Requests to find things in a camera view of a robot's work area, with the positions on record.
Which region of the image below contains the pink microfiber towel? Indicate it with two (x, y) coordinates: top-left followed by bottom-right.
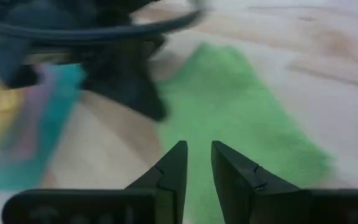
(7, 67), (58, 162)

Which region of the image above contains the green microfiber towel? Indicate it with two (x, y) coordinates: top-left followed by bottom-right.
(155, 42), (334, 224)

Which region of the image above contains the blue microfiber towel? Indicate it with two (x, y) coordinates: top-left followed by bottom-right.
(20, 65), (85, 175)

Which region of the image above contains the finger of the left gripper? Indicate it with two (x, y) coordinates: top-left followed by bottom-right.
(85, 79), (169, 122)

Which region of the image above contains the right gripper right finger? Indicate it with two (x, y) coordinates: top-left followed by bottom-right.
(211, 140), (312, 224)

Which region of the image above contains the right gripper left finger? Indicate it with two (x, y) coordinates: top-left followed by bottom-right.
(124, 140), (188, 224)

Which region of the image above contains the teal translucent plastic bin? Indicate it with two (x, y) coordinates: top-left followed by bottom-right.
(0, 63), (86, 191)

